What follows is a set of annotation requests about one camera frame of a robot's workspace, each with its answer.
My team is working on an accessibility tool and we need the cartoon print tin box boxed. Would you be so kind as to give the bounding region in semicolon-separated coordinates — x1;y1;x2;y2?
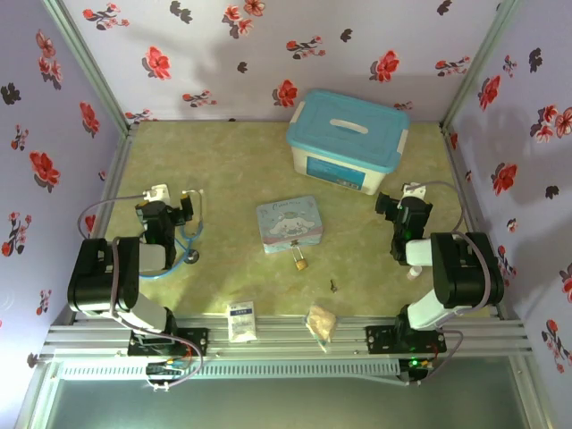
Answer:
256;194;325;255

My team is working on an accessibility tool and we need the brass padlock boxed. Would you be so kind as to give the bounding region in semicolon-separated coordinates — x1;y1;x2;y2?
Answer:
290;243;309;272

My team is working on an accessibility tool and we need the blue stethoscope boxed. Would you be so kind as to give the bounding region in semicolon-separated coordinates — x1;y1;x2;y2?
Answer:
137;189;205;282

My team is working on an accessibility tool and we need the blue lidded storage box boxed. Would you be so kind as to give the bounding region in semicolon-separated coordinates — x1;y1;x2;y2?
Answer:
285;88;411;197

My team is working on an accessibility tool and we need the white paper packet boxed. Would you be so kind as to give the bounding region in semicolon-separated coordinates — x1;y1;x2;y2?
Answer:
225;301;258;344

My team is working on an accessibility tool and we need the clear bag with beige contents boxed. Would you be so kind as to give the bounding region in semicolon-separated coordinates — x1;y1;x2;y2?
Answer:
305;303;337;354

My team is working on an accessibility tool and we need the small circuit board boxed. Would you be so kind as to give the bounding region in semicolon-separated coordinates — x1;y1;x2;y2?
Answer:
399;356;433;387
146;361;185;392

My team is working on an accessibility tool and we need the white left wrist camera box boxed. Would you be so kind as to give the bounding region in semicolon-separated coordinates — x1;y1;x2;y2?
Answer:
142;182;172;202

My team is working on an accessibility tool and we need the grey right arm cable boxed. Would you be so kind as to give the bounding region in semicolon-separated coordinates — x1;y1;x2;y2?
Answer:
415;180;495;386

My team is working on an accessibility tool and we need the aluminium frame rail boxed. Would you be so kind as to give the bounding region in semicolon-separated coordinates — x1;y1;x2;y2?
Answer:
42;314;534;359
73;123;139;314
440;122;513;319

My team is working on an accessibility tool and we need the aluminium frame post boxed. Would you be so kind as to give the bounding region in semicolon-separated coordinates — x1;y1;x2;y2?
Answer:
441;0;525;127
42;0;133;131

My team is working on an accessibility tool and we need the white slotted cable duct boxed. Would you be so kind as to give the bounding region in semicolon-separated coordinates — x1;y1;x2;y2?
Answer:
57;359;400;382

